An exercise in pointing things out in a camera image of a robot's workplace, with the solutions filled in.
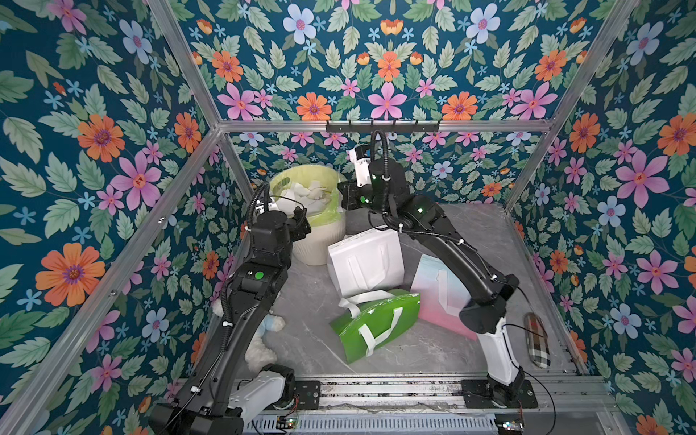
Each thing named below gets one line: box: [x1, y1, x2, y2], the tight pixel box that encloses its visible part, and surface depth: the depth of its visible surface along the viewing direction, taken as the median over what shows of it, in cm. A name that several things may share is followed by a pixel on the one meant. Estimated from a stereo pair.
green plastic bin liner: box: [269, 164, 344, 227], surface depth 93 cm
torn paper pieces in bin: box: [272, 181, 332, 215], surface depth 97 cm
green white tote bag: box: [329, 289, 422, 365], surface depth 69 cm
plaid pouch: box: [523, 312, 551, 369], surface depth 82 cm
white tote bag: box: [328, 228, 406, 298], surface depth 83 cm
